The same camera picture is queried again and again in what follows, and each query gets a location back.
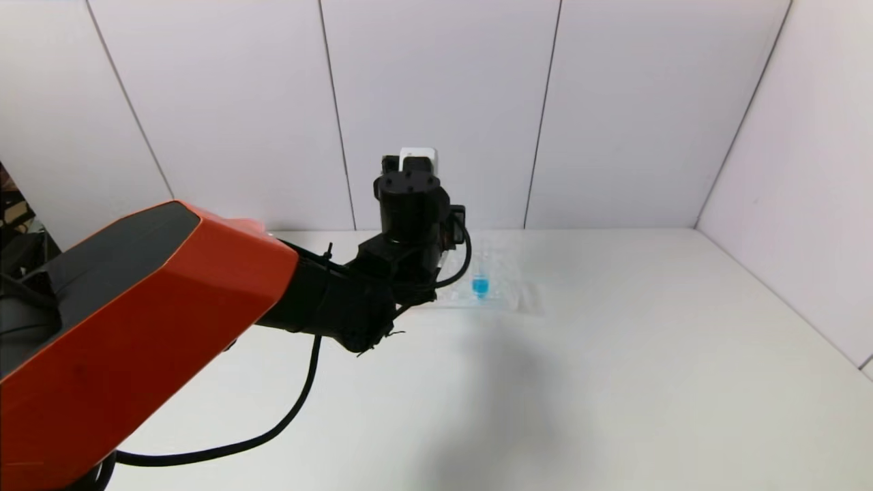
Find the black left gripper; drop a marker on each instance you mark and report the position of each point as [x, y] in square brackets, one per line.
[455, 225]

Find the test tube with blue pigment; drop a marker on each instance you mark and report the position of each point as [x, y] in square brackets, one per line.
[481, 286]

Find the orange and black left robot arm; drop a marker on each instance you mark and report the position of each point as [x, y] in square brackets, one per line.
[136, 314]

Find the clear acrylic test tube rack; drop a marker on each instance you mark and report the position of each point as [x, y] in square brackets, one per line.
[505, 293]

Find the dark background furniture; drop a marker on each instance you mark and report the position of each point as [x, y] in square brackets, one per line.
[17, 218]

